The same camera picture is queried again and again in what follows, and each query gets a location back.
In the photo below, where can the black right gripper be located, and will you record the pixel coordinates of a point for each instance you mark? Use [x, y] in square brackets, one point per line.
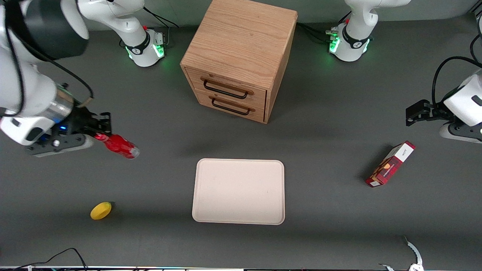
[81, 119]

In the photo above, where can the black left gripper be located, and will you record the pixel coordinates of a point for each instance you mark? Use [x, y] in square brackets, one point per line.
[433, 111]

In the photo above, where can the red coke bottle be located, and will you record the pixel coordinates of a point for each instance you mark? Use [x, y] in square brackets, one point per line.
[120, 145]

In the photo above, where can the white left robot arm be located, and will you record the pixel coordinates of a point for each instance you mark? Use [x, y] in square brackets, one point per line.
[356, 34]

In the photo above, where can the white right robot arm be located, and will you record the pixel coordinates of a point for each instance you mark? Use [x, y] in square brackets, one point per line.
[22, 82]

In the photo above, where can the beige rectangular tray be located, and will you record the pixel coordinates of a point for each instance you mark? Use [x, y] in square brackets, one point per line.
[238, 191]

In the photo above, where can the red and white snack box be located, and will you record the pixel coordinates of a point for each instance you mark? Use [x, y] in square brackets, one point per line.
[389, 165]

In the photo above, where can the yellow lemon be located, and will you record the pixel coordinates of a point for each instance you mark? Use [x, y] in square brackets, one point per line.
[101, 210]

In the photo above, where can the wooden drawer with larger front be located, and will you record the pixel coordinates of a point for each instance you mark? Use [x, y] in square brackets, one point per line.
[226, 84]

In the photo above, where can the wooden drawer with smaller front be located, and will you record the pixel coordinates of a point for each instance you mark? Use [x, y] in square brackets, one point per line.
[233, 111]

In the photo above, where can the wooden drawer cabinet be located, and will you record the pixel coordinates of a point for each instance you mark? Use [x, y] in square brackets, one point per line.
[241, 41]

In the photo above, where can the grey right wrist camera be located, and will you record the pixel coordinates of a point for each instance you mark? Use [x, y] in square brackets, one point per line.
[60, 145]

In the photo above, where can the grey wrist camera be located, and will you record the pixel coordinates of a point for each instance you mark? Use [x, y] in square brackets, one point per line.
[60, 145]
[457, 132]

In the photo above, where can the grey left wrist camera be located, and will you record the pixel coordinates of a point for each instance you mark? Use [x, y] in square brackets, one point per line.
[457, 132]

